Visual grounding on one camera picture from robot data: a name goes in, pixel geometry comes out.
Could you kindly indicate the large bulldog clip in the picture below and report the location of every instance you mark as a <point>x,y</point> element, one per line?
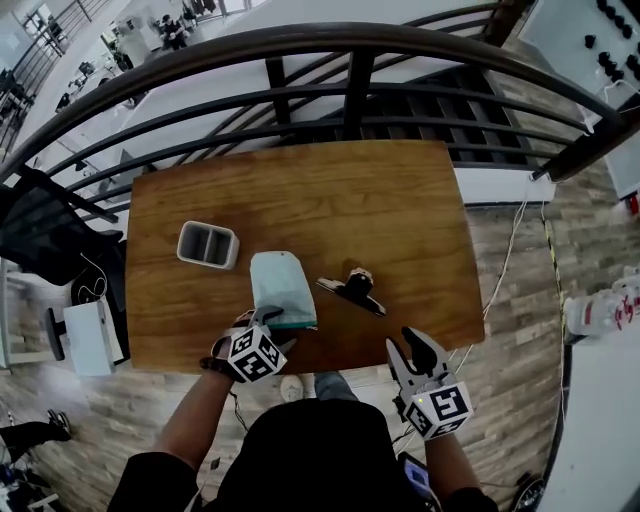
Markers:
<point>357,290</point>

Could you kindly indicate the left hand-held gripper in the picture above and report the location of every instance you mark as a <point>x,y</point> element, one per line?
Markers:
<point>255,352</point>

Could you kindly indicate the person's black shirt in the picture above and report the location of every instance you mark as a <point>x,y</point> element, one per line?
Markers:
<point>320,450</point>

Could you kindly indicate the small red object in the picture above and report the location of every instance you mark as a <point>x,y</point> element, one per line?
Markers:
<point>635,205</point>

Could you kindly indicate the smartphone with lit screen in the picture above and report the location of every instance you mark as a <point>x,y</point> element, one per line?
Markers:
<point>415,472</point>

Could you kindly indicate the person's grey trouser leg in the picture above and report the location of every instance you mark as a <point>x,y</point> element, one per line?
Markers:
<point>335,386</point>

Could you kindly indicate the black mesh office chair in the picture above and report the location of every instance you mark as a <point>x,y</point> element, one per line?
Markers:
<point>35,235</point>

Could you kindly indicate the person's white shoe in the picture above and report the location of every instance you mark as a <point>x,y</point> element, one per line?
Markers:
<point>292,389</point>

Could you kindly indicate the light green pouch bag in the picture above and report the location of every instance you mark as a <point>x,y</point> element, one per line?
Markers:
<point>280,285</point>

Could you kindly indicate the person's left hand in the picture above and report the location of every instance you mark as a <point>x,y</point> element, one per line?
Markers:
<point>246,319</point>

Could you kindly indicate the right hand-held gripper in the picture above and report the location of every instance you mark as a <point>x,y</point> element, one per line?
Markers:
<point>440,407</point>

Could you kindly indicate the white cabinet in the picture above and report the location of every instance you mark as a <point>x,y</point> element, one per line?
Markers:
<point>600,425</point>

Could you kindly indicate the white box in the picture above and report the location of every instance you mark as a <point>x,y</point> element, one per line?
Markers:
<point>90,340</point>

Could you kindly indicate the person's right forearm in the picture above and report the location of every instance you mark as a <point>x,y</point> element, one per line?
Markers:
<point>450,465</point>

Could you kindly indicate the white divided pen holder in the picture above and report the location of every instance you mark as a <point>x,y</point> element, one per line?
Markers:
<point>207,262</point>

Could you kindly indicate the wooden table with hairpin legs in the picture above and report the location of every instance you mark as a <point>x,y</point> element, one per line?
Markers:
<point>325,210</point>

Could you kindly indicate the dark curved railing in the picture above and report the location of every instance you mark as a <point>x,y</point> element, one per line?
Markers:
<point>320,37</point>

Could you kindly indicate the person's left forearm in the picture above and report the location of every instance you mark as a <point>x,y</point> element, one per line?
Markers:
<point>192,425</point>

